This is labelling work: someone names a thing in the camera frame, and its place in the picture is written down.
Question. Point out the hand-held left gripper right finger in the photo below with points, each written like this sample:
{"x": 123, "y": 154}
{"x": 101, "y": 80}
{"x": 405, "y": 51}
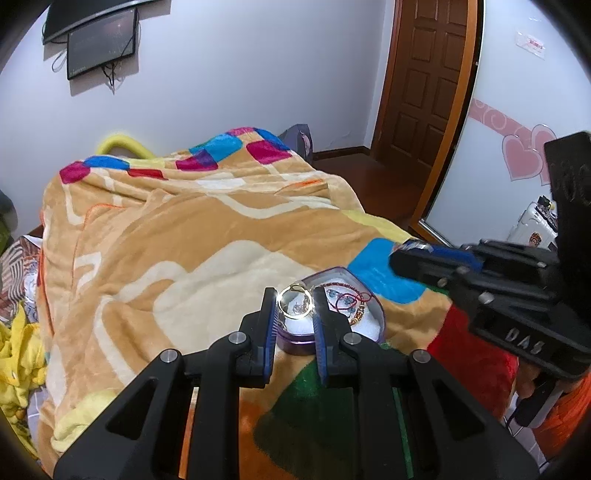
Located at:
{"x": 319, "y": 341}

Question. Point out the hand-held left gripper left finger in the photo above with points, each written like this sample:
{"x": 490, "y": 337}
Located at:
{"x": 271, "y": 323}

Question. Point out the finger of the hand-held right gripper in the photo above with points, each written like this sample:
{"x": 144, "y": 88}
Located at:
{"x": 461, "y": 259}
{"x": 429, "y": 272}

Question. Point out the gold hoop earring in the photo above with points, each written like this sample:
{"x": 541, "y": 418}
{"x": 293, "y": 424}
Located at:
{"x": 285, "y": 311}

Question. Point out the purple heart-shaped jewelry box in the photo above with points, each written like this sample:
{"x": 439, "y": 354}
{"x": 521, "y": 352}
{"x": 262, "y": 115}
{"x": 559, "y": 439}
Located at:
{"x": 295, "y": 347}

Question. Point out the silver earring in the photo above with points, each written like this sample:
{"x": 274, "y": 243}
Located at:
{"x": 301, "y": 306}

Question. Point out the white suitcase with stickers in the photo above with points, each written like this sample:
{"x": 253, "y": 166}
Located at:
{"x": 531, "y": 230}

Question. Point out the group of cosmetics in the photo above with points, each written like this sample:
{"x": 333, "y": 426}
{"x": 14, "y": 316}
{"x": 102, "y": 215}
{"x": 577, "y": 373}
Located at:
{"x": 545, "y": 205}

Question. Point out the colourful patchwork fleece blanket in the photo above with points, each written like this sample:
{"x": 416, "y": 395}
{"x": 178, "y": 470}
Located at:
{"x": 184, "y": 240}

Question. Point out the white wardrobe door pink hearts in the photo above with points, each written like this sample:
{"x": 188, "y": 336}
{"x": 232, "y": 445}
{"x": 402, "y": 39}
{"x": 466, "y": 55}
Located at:
{"x": 508, "y": 106}

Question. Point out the brown wooden door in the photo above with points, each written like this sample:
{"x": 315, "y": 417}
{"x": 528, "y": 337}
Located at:
{"x": 429, "y": 83}

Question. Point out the grey backpack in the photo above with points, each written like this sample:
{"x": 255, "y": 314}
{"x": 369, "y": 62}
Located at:
{"x": 298, "y": 141}

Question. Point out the white paper note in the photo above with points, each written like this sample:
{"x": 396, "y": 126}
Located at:
{"x": 531, "y": 45}

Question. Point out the yellow curved cushion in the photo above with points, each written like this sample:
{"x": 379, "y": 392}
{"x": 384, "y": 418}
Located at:
{"x": 122, "y": 141}

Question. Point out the yellow cloth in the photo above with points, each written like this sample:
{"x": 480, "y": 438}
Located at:
{"x": 21, "y": 369}

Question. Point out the patterned grey cloth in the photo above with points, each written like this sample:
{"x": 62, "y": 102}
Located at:
{"x": 21, "y": 272}

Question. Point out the small black wall monitor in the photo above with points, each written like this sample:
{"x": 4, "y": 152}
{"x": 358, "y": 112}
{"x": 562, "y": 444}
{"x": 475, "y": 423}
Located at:
{"x": 99, "y": 44}

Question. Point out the black wall television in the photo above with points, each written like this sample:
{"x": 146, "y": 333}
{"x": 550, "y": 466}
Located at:
{"x": 69, "y": 18}

